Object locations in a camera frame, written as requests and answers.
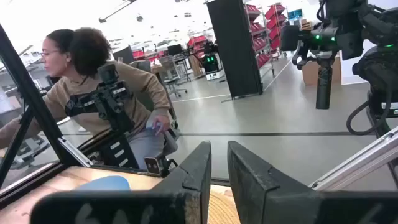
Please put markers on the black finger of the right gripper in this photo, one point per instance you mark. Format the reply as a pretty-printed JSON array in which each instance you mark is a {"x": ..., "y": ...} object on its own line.
[{"x": 289, "y": 37}]

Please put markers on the black articulated device with labels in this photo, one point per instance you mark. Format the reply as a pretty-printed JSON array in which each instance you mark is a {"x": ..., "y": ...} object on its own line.
[{"x": 109, "y": 99}]

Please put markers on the round woven straw placemat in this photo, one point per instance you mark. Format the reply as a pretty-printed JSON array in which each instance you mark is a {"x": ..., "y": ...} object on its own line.
[{"x": 222, "y": 208}]

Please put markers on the blue storage bins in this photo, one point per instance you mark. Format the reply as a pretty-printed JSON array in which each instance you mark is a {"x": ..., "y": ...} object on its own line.
[{"x": 295, "y": 14}]

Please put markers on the black partition panel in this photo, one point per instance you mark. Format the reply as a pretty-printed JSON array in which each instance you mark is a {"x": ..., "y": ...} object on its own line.
[{"x": 236, "y": 46}]

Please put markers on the silver aluminium rail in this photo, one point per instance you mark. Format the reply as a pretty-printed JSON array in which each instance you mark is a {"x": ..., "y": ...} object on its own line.
[{"x": 357, "y": 161}]

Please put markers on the brown cardboard box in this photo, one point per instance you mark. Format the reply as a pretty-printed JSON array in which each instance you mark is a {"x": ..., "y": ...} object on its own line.
[{"x": 308, "y": 73}]

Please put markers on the grey swivel chair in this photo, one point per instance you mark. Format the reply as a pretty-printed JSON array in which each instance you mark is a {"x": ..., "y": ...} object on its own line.
[{"x": 169, "y": 143}]

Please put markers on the person's hand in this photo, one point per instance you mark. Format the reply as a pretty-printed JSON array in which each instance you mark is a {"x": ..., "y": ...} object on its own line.
[{"x": 161, "y": 123}]

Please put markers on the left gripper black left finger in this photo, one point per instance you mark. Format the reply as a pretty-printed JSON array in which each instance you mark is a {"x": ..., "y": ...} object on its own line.
[{"x": 192, "y": 180}]

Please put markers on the black table frame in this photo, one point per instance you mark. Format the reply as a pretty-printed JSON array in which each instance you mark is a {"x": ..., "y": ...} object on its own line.
[{"x": 34, "y": 102}]

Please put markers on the red bin shelf rack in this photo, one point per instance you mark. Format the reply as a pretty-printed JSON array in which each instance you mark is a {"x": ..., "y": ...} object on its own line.
[
  {"x": 275, "y": 21},
  {"x": 258, "y": 43}
]

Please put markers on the black computer monitor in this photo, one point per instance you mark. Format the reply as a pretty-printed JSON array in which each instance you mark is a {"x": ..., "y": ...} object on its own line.
[{"x": 174, "y": 49}]

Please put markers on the white mobile robot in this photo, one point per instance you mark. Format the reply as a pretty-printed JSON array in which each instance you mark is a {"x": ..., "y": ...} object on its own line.
[{"x": 214, "y": 67}]

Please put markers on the pale blue plate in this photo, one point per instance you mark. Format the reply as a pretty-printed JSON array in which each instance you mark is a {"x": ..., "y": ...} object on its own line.
[{"x": 105, "y": 184}]

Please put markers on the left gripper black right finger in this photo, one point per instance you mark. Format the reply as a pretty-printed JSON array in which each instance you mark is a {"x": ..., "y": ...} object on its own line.
[{"x": 258, "y": 193}]

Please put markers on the person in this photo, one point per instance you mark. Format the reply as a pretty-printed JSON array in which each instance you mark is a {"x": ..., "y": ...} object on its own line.
[{"x": 136, "y": 84}]

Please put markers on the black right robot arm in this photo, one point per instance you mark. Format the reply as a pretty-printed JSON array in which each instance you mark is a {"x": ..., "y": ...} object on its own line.
[{"x": 376, "y": 68}]

